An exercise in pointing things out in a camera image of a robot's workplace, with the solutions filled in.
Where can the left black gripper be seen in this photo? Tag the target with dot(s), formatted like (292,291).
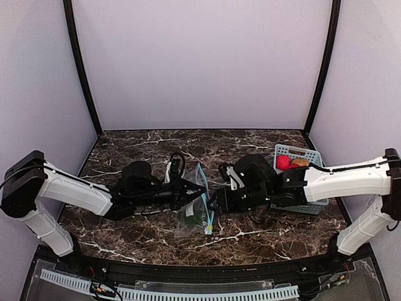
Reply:
(176,195)

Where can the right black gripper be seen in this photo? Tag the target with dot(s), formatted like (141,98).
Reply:
(223,198)

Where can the green grapes bunch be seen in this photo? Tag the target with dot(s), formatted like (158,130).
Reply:
(193,216)

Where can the clear zip top bag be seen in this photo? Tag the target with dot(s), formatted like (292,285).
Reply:
(198,176)

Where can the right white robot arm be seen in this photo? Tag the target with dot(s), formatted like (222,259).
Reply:
(254,182)

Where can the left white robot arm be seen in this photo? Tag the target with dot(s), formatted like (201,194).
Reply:
(33,178)

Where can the light blue plastic basket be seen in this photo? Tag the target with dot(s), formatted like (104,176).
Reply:
(292,179)

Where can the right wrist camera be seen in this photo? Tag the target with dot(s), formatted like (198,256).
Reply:
(229,175)

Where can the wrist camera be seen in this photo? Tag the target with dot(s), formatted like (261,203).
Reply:
(175,168)
(229,175)

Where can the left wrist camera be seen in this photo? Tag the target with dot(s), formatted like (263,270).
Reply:
(175,168)

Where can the black front rail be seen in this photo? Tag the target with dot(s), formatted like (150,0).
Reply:
(303,270)

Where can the grey slotted cable duct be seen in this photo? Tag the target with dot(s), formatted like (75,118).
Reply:
(142,290)

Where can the right black frame post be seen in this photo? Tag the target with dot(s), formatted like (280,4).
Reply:
(325,64)

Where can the black frame post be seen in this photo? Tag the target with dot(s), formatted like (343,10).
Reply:
(325,64)
(80,66)

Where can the left black frame post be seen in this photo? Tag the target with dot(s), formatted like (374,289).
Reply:
(80,66)

